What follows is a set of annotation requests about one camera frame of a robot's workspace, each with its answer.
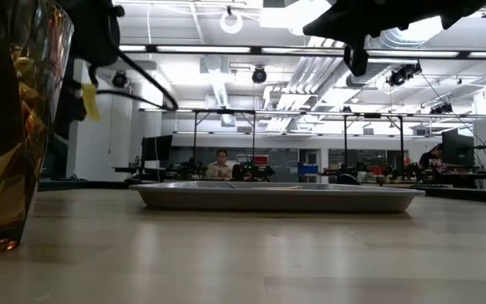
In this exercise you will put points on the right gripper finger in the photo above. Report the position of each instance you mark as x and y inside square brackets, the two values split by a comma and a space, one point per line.
[331, 16]
[329, 32]

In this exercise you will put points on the amber faceted glass cup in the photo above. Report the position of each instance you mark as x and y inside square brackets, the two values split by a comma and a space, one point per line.
[36, 148]

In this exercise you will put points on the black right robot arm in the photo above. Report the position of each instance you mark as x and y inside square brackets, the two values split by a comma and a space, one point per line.
[420, 8]

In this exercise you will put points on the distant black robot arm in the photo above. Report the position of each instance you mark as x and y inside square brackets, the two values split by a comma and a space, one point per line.
[251, 171]

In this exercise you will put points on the grey-blue plastic tray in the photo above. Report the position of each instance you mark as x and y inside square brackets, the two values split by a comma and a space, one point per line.
[268, 202]

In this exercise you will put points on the black beam with light strips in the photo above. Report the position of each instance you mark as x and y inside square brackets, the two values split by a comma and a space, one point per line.
[256, 50]

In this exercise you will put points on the black computer monitor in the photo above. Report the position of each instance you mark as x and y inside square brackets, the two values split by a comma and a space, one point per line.
[458, 150]
[156, 148]

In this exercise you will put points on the blue box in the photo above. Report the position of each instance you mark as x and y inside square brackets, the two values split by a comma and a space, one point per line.
[307, 169]

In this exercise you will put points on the red sign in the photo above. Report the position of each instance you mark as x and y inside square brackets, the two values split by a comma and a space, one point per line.
[260, 160]

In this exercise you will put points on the black chair back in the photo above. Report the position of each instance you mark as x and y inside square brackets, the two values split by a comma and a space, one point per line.
[347, 180]

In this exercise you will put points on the person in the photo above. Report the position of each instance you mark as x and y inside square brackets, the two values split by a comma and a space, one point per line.
[219, 169]
[430, 159]

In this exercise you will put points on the black round overhead camera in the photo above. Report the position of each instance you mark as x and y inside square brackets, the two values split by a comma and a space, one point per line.
[119, 79]
[259, 75]

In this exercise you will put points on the black overhead camera cluster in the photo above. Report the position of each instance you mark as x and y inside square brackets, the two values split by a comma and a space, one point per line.
[403, 75]

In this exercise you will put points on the black neighbouring station frame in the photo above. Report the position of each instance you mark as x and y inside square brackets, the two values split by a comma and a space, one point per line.
[345, 143]
[195, 139]

